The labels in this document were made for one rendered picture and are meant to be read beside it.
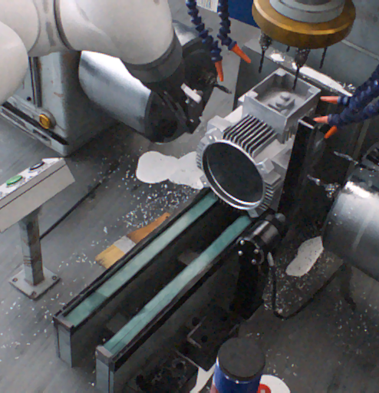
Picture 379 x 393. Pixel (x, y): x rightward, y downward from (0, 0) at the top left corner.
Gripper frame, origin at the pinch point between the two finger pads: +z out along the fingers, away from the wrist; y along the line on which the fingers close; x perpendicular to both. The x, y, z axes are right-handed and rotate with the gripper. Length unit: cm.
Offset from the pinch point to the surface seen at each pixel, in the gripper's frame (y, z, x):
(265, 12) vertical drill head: -2.8, -5.7, -21.1
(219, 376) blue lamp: -35, -20, 32
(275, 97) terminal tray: -4.6, 15.7, -16.4
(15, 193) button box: 15.2, -4.4, 27.7
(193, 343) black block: -18.5, 19.3, 31.2
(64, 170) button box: 14.3, 1.8, 19.5
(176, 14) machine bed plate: 58, 69, -43
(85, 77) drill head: 31.9, 14.5, 0.0
